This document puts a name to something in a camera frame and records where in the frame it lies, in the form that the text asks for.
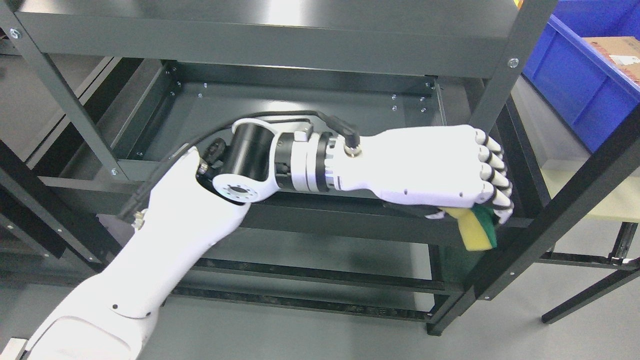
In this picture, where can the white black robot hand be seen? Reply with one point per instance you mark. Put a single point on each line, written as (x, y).
(455, 166)

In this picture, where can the black frame cream table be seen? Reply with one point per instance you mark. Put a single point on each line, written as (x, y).
(549, 156)

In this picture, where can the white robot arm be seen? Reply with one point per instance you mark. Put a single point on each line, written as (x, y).
(112, 315)

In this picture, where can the brown cardboard box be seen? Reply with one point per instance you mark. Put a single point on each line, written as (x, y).
(621, 51)

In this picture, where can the yellow green sponge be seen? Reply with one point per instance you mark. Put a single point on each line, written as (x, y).
(476, 227)

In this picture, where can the dark grey metal shelf rack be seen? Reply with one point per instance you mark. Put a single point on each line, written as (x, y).
(139, 76)

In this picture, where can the blue plastic bin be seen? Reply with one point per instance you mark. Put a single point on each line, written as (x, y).
(582, 85)

